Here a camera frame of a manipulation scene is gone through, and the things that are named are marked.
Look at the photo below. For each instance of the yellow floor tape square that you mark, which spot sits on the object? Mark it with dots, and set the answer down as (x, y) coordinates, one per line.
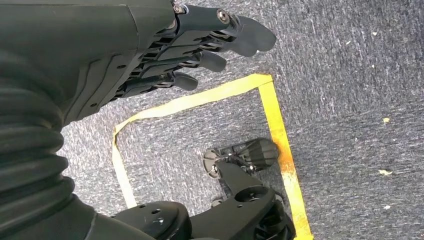
(278, 132)

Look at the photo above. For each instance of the black left camera bracket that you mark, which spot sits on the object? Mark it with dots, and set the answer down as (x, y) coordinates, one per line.
(159, 222)

